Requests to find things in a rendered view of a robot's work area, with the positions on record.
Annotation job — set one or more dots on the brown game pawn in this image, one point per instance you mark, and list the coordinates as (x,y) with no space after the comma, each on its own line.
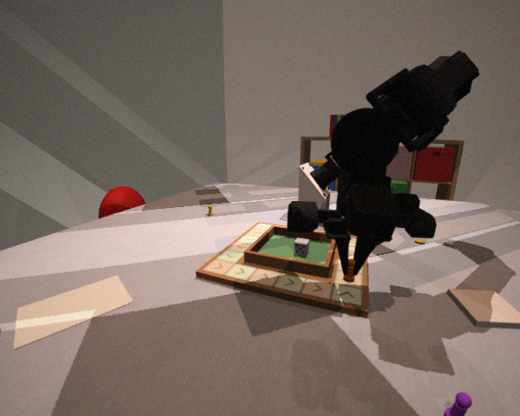
(349,277)

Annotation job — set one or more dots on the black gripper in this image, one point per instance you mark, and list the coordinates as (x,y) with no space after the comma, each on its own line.
(304,216)

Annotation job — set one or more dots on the purple pawn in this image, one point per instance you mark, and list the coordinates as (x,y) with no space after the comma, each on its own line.
(460,406)

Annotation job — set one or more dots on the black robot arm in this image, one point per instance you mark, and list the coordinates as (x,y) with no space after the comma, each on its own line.
(412,102)

